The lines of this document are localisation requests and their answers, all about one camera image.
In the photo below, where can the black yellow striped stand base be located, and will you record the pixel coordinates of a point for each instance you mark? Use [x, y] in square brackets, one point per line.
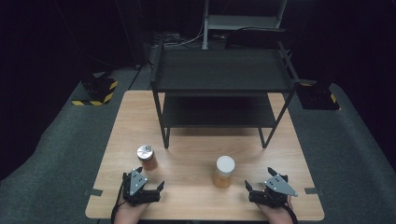
[98, 90]
[319, 96]

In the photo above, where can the person's left hand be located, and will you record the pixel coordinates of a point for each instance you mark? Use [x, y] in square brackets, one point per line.
[127, 213]

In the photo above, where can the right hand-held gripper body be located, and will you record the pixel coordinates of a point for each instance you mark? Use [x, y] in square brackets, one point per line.
[275, 188]

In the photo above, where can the black two-tier metal shelf rack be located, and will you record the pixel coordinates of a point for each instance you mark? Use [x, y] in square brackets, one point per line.
[218, 70]

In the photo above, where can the white-lidded yellow spice jar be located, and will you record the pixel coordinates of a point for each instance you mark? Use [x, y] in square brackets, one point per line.
[223, 175]

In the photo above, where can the person's right hand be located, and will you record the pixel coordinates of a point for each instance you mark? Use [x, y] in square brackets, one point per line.
[277, 214]

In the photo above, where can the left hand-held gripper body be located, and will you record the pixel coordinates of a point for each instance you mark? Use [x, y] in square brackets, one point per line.
[137, 185]

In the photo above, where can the grey tape piece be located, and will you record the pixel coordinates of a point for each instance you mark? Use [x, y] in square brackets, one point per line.
[93, 192]
[313, 190]

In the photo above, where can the grey metal stand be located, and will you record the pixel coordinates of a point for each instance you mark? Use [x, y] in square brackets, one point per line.
[243, 22]

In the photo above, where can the silver-lidded glass spice jar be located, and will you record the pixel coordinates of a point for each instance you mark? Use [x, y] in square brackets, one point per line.
[148, 160]

